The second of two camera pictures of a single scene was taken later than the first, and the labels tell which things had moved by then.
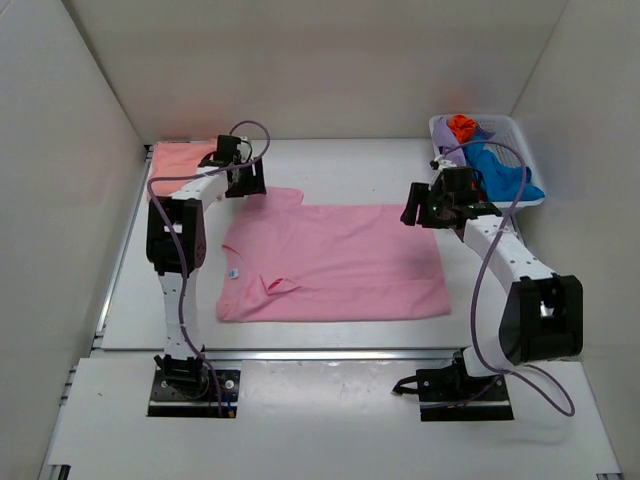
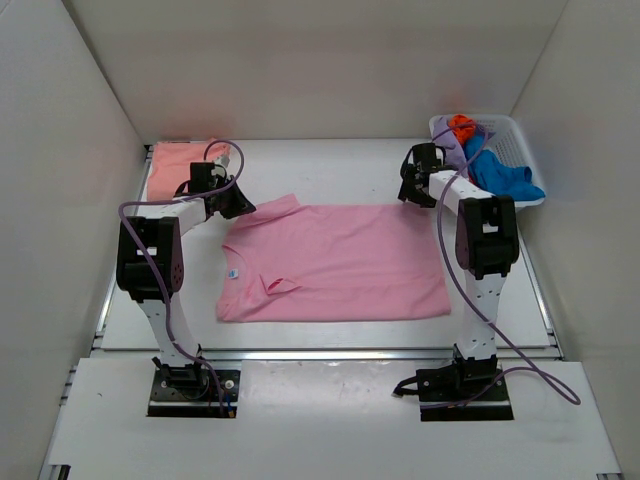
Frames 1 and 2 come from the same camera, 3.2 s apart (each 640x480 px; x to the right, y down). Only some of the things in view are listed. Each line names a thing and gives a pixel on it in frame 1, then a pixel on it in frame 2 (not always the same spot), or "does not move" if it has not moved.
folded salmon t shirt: [177, 159] does not move
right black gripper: [417, 195] -> [409, 195]
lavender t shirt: [448, 141] does not move
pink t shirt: [282, 258] does not move
